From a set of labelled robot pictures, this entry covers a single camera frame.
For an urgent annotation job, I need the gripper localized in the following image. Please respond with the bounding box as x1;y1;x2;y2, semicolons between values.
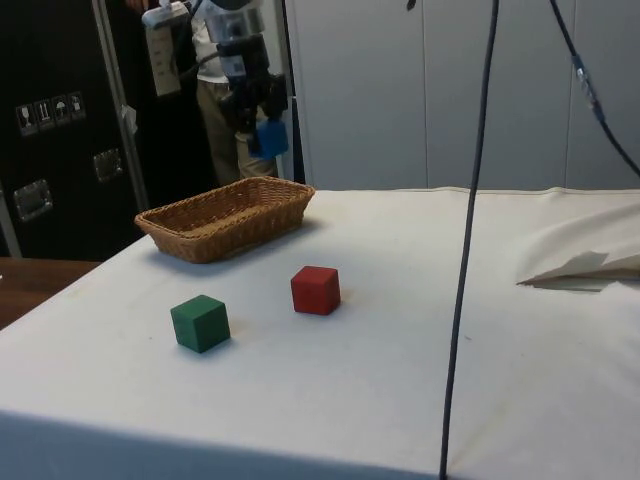
215;33;290;137

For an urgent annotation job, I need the blue cube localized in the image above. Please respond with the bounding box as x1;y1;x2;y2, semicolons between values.
247;119;291;161

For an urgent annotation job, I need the wicker basket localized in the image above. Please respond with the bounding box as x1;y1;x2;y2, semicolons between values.
133;175;317;265

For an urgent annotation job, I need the red cube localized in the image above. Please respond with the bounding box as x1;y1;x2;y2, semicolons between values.
290;265;342;317

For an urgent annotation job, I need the green cube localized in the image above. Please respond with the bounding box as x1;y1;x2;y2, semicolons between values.
169;294;232;356

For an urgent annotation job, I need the person in beige trousers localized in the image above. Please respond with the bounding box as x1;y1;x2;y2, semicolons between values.
192;14;281;187

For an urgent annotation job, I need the pale grey locker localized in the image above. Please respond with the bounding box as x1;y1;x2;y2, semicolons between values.
423;0;569;192
565;0;640;191
287;0;426;192

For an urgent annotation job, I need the black cabinet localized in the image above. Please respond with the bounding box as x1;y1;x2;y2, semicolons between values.
0;0;221;262

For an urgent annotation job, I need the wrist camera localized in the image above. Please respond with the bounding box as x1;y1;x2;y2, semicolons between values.
141;1;194;98

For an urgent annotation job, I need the black cable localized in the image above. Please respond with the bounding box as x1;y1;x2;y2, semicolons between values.
548;0;640;179
438;0;501;480

